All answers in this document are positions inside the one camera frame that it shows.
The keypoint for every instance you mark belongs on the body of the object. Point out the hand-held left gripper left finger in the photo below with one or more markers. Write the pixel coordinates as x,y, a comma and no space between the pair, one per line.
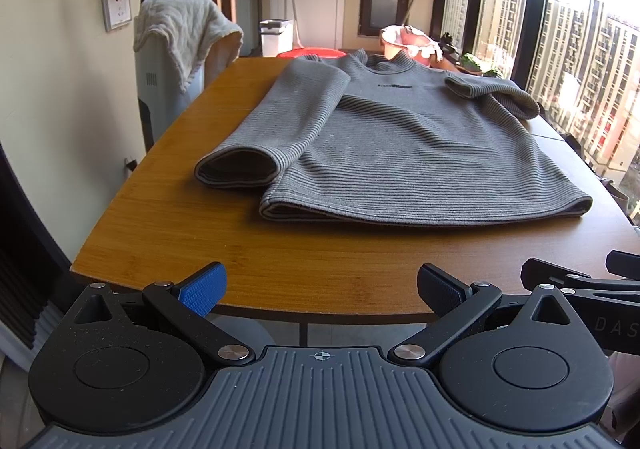
202,293

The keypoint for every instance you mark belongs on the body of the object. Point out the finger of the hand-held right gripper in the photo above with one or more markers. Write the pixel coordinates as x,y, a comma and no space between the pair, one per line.
625,263
545,271

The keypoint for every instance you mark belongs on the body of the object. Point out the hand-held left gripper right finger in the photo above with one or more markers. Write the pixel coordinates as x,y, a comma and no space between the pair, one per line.
442,290

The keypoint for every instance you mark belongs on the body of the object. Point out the grey ribbed sweater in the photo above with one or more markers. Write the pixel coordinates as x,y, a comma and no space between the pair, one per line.
400,139

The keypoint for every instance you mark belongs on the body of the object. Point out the white standing appliance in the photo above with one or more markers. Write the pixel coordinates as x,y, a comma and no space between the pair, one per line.
157,99

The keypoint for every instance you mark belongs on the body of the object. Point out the pink plastic bucket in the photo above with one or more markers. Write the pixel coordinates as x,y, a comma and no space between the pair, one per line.
400,41

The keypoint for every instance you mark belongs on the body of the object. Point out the red plastic basin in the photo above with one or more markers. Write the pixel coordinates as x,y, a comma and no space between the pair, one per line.
310,51

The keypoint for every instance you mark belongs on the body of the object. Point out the white towel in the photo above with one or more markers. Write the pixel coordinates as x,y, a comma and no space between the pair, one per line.
185,29

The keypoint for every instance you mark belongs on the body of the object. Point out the white trash bin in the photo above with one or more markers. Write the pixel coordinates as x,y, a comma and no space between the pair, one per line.
276,36

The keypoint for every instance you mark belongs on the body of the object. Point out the black wall plug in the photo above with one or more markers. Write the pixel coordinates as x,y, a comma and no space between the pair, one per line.
130,164

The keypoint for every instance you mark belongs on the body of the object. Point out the wall socket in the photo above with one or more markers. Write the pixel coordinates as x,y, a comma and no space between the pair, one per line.
116,8

